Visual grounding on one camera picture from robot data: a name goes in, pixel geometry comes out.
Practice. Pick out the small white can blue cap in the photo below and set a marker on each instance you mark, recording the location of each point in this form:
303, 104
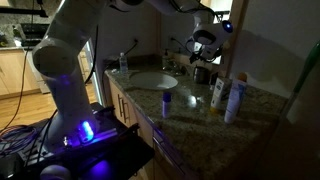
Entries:
166, 106

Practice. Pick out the white oval sink basin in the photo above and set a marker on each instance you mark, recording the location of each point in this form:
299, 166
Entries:
153, 81

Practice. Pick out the white door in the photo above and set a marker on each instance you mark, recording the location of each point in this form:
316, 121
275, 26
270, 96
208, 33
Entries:
95, 80

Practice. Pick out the clear plastic water bottle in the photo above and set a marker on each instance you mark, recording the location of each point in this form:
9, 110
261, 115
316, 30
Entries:
123, 65

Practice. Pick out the white contact lens case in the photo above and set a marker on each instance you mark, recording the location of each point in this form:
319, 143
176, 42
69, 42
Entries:
115, 70

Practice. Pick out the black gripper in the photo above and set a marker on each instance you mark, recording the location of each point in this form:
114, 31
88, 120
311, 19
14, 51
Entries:
217, 52

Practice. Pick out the white tube yellow cap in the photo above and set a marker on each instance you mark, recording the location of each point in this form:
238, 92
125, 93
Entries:
218, 95

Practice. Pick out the silver metal cup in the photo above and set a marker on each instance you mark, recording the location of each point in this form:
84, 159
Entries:
201, 76

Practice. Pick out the tall white blue lotion tube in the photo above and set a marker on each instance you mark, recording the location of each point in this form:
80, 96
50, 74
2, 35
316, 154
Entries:
235, 100

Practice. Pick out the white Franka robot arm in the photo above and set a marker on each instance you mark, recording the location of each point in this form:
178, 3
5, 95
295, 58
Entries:
66, 50

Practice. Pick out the chrome faucet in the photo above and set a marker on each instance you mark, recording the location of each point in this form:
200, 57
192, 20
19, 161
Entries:
178, 68

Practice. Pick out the wooden kitchen cabinet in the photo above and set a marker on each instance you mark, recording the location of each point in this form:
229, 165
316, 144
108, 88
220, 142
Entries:
13, 73

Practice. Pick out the black round dome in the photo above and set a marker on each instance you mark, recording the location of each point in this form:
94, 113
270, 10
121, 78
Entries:
55, 173

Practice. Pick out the wooden vanity cabinet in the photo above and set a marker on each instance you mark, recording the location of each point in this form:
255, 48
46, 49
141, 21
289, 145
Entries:
113, 100

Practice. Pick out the black robot cart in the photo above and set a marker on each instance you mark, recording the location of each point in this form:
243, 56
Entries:
116, 160

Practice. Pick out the soap pump dispenser bottle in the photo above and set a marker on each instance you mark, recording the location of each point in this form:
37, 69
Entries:
166, 61

